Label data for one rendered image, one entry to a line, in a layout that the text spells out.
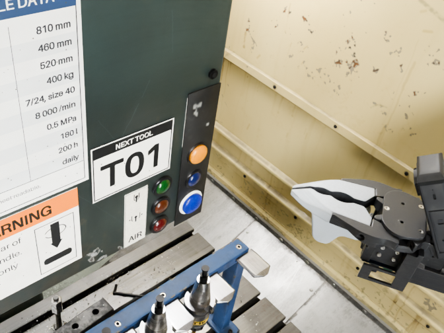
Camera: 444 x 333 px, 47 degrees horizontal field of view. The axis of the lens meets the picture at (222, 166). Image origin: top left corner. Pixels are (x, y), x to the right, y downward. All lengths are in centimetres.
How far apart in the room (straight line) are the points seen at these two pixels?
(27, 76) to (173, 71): 15
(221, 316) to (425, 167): 93
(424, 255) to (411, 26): 69
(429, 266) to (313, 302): 105
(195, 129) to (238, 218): 123
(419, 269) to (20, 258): 42
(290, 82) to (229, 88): 27
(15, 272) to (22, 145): 15
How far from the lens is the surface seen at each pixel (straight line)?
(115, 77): 46
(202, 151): 58
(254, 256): 117
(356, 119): 133
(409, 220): 58
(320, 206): 56
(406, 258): 58
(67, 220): 53
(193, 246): 158
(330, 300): 165
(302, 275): 167
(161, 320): 98
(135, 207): 58
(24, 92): 42
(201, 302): 105
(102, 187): 52
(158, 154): 55
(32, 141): 45
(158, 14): 46
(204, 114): 56
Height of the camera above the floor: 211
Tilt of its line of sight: 40 degrees down
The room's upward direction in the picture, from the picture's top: 10 degrees clockwise
